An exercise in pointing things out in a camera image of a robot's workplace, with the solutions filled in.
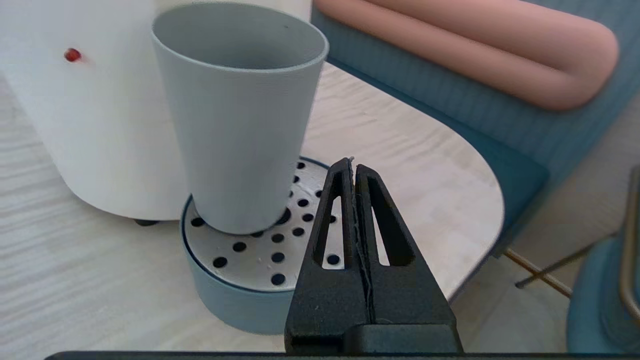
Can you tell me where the blue chair with metal frame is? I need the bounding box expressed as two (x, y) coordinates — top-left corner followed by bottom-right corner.
(505, 165), (640, 353)

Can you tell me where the grey-blue plastic cup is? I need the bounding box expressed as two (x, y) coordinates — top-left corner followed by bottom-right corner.
(151, 1), (330, 236)

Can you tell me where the blue perforated drip tray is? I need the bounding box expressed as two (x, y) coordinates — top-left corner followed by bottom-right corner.
(180, 156), (346, 336)

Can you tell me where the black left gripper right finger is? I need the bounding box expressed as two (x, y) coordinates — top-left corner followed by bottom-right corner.
(354, 164), (457, 326)

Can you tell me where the pink bolster cushion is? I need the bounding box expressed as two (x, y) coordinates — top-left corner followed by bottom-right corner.
(315, 0), (621, 112)

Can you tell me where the large dark tea dispenser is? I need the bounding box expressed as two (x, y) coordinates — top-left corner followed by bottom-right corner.
(0, 0), (313, 227)

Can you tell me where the blue upholstered bench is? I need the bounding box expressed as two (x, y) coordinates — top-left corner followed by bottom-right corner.
(310, 0), (640, 258)

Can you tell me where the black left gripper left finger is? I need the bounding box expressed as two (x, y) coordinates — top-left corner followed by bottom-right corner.
(284, 157), (373, 351)

